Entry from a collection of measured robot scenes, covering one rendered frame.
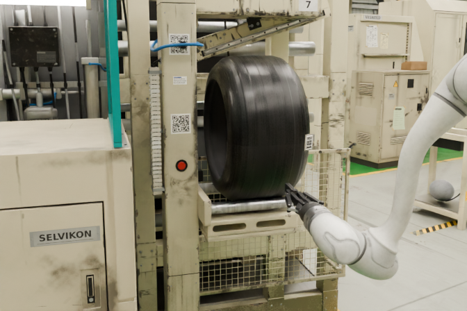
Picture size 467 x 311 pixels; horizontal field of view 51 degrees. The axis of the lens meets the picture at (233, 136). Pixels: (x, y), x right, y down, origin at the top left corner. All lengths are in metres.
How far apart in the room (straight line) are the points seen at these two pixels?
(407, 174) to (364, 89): 5.19
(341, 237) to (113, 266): 0.59
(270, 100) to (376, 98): 4.76
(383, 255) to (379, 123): 5.01
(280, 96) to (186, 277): 0.80
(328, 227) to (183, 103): 0.74
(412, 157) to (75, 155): 0.85
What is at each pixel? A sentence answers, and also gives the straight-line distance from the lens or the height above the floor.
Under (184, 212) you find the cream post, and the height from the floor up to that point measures 0.87.
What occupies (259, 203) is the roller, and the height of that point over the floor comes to 0.91.
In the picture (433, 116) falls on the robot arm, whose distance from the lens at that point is 1.35.
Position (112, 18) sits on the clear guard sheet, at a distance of 1.10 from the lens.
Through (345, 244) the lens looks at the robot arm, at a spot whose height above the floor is 0.98.
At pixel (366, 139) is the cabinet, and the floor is 0.35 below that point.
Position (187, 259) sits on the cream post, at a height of 0.68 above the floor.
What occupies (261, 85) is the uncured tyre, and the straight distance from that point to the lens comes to 1.73.
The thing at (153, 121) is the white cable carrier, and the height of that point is 1.23.
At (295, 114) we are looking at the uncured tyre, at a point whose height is 1.27.
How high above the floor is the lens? 1.48
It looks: 10 degrees down
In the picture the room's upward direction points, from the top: straight up
